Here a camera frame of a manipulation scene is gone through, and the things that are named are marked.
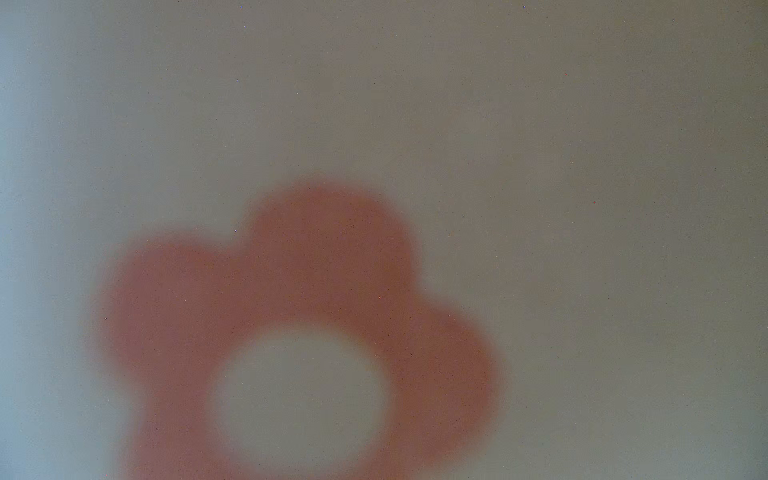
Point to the white printed paper bag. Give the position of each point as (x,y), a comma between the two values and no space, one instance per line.
(383,239)

